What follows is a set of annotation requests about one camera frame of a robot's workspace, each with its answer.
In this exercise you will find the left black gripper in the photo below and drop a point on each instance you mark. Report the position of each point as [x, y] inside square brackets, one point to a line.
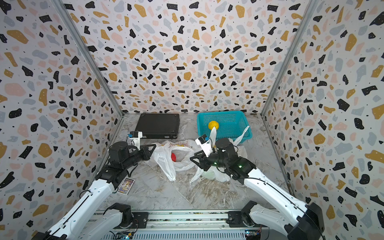
[146, 154]

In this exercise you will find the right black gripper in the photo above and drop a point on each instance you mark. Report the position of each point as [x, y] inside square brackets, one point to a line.
[203, 160]

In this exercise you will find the white plastic bag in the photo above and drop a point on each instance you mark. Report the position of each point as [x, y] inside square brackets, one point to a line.
[210, 174]
[241, 151]
[183, 151]

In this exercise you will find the red toy fruit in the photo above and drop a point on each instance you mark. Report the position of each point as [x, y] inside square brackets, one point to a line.
[173, 157]

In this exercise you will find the yellow toy fruit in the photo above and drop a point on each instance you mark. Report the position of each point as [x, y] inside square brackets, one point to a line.
[213, 125]

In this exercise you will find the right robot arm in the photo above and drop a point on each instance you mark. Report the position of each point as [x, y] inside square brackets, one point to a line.
[291, 217]

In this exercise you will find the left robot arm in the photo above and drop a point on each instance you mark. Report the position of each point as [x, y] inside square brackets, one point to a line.
[73, 225]

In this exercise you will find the black hard case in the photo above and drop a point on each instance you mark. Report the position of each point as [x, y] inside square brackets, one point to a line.
[159, 126]

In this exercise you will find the teal plastic basket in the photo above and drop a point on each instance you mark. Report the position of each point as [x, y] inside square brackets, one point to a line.
[232, 124]

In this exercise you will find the playing card box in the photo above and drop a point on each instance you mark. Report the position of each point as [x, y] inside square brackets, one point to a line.
[126, 186]

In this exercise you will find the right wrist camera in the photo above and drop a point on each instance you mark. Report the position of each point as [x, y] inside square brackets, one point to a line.
[205, 143]

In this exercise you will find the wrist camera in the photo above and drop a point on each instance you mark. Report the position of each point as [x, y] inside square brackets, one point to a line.
[205, 143]
[134, 138]

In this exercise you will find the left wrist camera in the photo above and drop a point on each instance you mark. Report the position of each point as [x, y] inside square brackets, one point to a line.
[134, 138]

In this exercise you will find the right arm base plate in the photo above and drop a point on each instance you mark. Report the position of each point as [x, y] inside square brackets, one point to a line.
[237, 219]

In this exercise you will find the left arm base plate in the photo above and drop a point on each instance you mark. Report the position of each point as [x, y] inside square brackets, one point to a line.
[135, 220]

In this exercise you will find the aluminium front rail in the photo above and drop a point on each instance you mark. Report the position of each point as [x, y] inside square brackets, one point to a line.
[189, 225]

